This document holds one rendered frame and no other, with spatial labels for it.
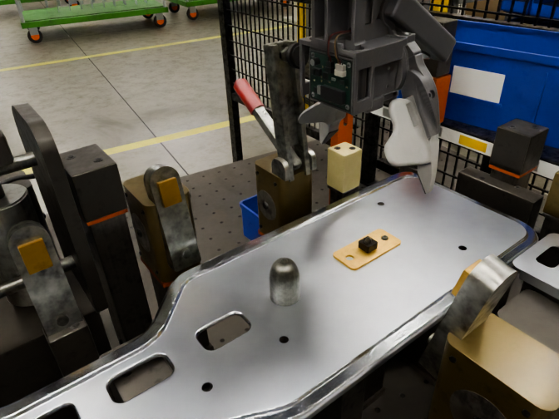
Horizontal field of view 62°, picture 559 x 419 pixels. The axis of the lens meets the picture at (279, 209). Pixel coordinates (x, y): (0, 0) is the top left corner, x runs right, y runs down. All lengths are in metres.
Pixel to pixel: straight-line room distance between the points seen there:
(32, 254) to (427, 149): 0.38
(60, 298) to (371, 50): 0.38
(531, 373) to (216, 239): 0.82
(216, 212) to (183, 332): 0.75
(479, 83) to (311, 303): 0.49
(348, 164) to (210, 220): 0.59
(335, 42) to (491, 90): 0.47
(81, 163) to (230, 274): 0.21
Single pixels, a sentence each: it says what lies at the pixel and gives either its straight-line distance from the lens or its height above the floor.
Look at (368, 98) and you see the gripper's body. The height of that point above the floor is 1.21.
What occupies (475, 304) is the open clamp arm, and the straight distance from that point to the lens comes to 0.39.
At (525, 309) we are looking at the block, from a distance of 0.57.
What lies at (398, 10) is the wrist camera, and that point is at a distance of 0.42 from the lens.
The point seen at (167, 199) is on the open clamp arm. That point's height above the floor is 1.08.
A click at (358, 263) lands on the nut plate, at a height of 1.00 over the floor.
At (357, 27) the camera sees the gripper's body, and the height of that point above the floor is 1.27.
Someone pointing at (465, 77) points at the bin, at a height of 1.11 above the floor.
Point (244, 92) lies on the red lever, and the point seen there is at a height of 1.14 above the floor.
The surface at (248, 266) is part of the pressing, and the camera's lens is 0.54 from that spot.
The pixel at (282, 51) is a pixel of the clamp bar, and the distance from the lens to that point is 0.57.
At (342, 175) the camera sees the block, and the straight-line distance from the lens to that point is 0.65.
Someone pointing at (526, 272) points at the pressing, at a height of 1.00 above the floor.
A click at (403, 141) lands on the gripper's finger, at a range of 0.43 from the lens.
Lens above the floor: 1.35
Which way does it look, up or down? 33 degrees down
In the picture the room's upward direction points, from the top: 2 degrees counter-clockwise
